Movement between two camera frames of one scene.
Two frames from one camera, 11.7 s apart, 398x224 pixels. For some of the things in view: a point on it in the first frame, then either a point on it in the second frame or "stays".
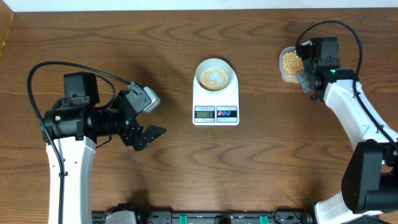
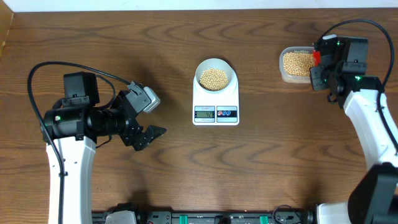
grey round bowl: x=214 y=74 stays
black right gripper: x=302 y=76 to x=316 y=83
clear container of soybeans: x=290 y=63 stays
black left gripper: x=129 y=135 stays
